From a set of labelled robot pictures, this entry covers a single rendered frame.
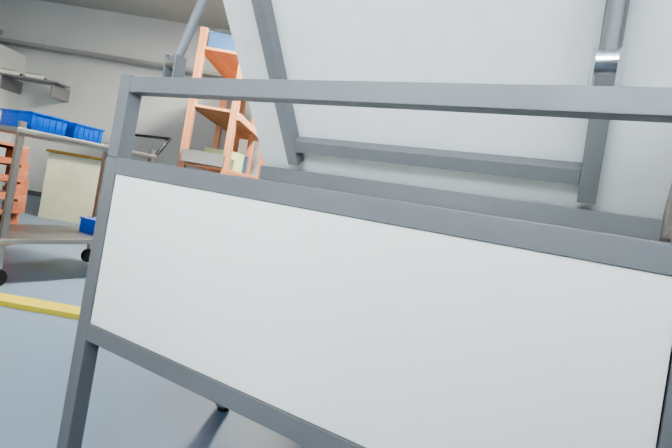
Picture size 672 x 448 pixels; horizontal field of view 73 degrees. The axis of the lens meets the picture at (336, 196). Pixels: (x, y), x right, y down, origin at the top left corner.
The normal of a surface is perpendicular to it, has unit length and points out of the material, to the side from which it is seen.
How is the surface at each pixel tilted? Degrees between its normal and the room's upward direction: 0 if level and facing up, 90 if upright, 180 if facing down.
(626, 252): 90
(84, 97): 90
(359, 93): 90
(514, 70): 126
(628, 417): 90
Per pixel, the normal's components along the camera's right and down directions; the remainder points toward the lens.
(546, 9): -0.48, 0.50
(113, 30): -0.03, -0.02
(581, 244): -0.47, -0.09
